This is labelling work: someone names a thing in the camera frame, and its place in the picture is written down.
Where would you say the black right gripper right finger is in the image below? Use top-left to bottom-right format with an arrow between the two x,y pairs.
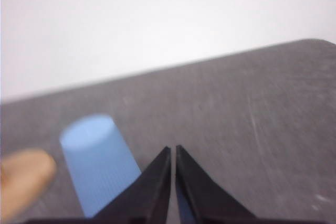
175,145 -> 284,224

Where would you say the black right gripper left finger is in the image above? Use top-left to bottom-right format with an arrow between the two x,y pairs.
24,146 -> 172,224

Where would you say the blue ribbed cup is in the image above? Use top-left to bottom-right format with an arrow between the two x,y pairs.
60,114 -> 142,218

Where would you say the wooden cup tree stand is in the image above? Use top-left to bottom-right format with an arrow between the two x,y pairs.
1,149 -> 55,224

